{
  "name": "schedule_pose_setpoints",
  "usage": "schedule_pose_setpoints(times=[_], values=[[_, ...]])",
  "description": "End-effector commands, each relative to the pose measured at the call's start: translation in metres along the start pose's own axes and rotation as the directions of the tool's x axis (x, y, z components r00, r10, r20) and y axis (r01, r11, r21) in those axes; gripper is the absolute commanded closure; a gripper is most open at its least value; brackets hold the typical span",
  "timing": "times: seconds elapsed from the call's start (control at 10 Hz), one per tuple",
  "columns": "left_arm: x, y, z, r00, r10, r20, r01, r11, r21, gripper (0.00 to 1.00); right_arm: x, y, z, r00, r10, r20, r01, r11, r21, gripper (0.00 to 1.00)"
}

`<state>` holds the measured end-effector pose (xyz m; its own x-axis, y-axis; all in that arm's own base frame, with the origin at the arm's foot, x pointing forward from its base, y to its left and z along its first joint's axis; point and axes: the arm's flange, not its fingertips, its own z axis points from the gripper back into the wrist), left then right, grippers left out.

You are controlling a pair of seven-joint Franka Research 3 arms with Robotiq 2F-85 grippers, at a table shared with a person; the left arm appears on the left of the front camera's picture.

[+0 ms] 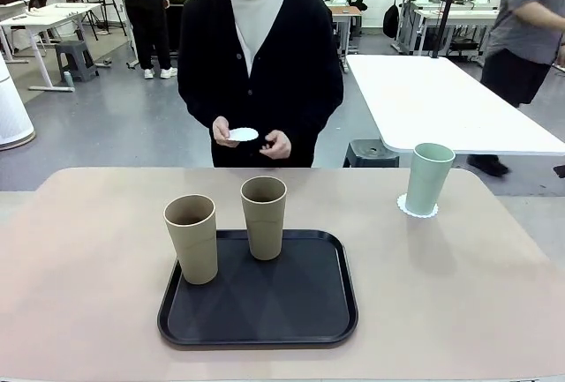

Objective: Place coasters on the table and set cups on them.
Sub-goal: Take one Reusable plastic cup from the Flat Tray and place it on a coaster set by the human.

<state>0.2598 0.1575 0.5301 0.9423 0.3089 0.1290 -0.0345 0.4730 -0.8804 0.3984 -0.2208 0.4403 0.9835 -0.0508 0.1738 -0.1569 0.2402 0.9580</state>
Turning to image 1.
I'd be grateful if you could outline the person's left hand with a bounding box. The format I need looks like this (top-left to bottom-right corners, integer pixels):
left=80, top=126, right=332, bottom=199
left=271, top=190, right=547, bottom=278
left=259, top=130, right=292, bottom=159

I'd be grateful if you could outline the person's right hand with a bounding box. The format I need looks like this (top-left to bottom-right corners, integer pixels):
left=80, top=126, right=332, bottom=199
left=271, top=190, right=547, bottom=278
left=212, top=116, right=242, bottom=148

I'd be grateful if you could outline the white scalloped paper coaster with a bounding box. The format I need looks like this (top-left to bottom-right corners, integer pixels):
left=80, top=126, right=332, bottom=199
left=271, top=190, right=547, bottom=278
left=226, top=127, right=260, bottom=143
left=396, top=193, right=441, bottom=220

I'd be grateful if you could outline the tan cup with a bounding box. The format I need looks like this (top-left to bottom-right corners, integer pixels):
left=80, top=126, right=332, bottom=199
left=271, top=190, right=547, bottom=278
left=163, top=194, right=219, bottom=286
left=240, top=176, right=289, bottom=261

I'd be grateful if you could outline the pale green cup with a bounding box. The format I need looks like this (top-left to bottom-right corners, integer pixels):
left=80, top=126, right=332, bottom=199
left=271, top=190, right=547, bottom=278
left=404, top=142, right=456, bottom=215

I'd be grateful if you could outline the person's right forearm black sleeve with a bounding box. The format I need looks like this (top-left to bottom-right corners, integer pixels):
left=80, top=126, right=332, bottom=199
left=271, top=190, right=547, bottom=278
left=177, top=86, right=222, bottom=130

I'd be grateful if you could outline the person's left forearm black sleeve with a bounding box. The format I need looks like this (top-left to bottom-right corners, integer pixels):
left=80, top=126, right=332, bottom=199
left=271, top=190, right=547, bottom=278
left=284, top=86, right=344, bottom=154

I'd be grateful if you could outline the person in black cardigan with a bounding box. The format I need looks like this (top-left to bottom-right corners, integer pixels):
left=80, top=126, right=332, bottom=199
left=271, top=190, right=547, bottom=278
left=177, top=0, right=344, bottom=169

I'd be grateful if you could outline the person in grey hoodie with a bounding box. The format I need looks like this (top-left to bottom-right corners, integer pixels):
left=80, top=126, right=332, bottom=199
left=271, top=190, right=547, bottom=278
left=108, top=0, right=177, bottom=80

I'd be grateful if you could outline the large white table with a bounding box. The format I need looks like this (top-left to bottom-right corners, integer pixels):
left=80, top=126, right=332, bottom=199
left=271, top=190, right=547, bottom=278
left=345, top=54, right=565, bottom=157

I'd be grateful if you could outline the small brown-topped desk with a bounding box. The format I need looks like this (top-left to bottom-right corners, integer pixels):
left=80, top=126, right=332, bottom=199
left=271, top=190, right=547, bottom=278
left=330, top=4, right=364, bottom=55

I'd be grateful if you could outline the grey plastic stool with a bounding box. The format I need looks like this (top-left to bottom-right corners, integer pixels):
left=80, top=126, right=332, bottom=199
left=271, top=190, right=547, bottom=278
left=54, top=40, right=99, bottom=83

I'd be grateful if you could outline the black plastic tray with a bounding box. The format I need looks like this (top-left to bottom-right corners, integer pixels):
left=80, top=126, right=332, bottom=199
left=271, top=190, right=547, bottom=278
left=157, top=228, right=358, bottom=350

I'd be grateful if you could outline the black backpack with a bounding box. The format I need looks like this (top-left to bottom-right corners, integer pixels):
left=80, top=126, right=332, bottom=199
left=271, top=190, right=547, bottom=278
left=382, top=1, right=401, bottom=40

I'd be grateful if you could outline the white desk with metal legs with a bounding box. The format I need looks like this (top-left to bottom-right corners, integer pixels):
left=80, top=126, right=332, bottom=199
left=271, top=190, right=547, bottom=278
left=0, top=2, right=103, bottom=92

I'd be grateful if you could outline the white cylindrical air purifier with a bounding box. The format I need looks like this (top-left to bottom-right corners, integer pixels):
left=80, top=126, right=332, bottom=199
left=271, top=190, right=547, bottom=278
left=0, top=53, right=36, bottom=152

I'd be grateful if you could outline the black vertical stand pole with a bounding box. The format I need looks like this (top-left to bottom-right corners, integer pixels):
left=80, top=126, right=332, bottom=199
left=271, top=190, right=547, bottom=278
left=434, top=0, right=464, bottom=59

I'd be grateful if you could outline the long white lab desk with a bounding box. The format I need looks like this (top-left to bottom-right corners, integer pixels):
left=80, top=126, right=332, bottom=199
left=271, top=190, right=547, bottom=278
left=395, top=0, right=502, bottom=56

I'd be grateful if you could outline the person in grey shirt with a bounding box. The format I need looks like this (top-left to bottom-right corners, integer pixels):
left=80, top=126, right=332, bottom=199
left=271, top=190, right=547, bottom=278
left=466, top=0, right=565, bottom=179

